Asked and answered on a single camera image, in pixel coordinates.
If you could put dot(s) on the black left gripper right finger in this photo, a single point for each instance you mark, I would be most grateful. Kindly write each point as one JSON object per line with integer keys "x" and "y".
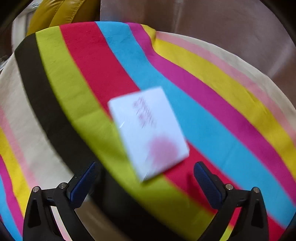
{"x": 252, "y": 222}

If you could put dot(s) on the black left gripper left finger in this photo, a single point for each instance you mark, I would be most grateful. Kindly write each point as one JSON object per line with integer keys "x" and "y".
{"x": 39, "y": 222}

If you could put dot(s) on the white box pink spot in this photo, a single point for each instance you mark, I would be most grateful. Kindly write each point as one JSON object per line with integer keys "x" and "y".
{"x": 150, "y": 131}

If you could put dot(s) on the colourful striped blanket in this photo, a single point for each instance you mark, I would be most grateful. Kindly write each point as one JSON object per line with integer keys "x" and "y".
{"x": 55, "y": 121}

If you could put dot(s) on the pink curtain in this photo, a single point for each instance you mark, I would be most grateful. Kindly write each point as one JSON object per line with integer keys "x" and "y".
{"x": 253, "y": 30}

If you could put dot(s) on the yellow leather armchair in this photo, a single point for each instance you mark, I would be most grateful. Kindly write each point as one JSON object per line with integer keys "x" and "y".
{"x": 52, "y": 13}

